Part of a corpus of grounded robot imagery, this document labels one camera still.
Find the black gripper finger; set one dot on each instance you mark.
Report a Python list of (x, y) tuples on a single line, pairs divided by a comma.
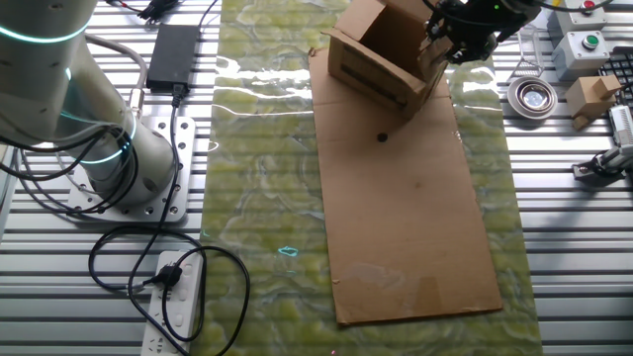
[(467, 55), (435, 25)]

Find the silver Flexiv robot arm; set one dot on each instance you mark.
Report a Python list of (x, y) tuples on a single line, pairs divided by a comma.
[(44, 74)]

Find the small cardboard block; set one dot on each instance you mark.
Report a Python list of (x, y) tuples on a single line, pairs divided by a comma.
[(588, 99)]

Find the black power adapter brick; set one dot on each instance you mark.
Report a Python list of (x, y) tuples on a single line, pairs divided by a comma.
[(173, 57)]

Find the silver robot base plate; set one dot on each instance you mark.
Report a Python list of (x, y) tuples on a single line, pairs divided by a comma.
[(184, 143)]

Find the grey box red button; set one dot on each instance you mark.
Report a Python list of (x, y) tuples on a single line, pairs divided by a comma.
[(586, 17)]

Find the grey box green button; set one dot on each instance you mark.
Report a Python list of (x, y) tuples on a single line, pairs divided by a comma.
[(573, 57)]

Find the green marble pattern mat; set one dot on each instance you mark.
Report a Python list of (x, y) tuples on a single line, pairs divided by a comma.
[(262, 173)]

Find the white power strip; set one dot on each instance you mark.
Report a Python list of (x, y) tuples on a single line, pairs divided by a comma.
[(184, 306)]

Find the round silver dish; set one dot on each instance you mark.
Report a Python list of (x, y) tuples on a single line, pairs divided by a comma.
[(531, 97)]

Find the white ribbed device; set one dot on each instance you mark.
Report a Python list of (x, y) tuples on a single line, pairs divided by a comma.
[(622, 123)]

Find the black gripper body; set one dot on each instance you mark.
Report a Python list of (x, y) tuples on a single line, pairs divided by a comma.
[(475, 25)]

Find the black keyboard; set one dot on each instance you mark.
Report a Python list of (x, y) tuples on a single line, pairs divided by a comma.
[(620, 66)]

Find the brown cardboard box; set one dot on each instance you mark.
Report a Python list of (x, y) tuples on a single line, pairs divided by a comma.
[(381, 64)]

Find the flat brown cardboard sheet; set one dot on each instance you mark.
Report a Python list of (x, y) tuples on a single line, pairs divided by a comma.
[(405, 222)]

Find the metal clamp bracket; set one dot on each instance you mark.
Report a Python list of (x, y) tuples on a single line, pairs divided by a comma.
[(601, 165)]

